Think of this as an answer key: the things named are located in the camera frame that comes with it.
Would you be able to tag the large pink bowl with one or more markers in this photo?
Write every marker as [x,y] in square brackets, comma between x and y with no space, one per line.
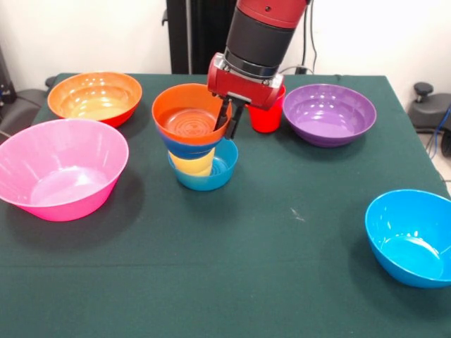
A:
[70,190]

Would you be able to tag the small dark blue bowl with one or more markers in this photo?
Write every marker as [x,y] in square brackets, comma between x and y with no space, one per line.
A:
[190,149]

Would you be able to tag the small orange bowl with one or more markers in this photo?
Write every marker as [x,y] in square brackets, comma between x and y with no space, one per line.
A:
[176,109]

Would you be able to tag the yellow cup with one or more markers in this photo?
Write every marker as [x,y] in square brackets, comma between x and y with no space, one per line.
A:
[194,165]

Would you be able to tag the dark green table cloth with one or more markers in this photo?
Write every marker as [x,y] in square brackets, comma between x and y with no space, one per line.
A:
[225,246]

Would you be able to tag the large orange bowl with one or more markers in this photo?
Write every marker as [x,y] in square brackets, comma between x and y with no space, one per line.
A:
[95,98]

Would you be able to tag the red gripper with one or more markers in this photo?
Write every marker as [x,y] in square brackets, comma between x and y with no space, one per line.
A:
[243,89]

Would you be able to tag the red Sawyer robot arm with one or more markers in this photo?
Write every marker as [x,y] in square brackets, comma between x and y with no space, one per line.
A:
[260,35]

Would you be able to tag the small light blue bowl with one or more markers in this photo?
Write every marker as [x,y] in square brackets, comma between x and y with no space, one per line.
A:
[208,183]

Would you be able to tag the red cup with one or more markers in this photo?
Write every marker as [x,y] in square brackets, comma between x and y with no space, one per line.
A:
[266,119]

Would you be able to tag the purple bowl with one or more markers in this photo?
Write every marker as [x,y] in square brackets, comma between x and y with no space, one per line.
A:
[329,119]

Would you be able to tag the large light blue bowl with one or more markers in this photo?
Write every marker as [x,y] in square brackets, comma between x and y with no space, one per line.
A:
[405,239]

